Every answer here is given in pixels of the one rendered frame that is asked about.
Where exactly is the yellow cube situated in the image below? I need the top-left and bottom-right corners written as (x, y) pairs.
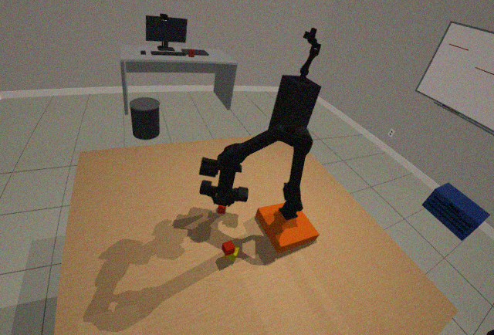
top-left (224, 245), bottom-right (239, 262)

